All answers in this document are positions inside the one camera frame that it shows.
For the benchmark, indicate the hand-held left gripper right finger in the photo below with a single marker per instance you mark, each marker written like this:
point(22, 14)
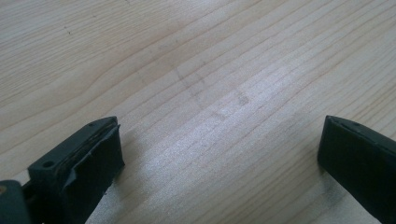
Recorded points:
point(361, 165)

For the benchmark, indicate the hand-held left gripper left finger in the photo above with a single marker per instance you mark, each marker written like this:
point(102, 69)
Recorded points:
point(81, 174)

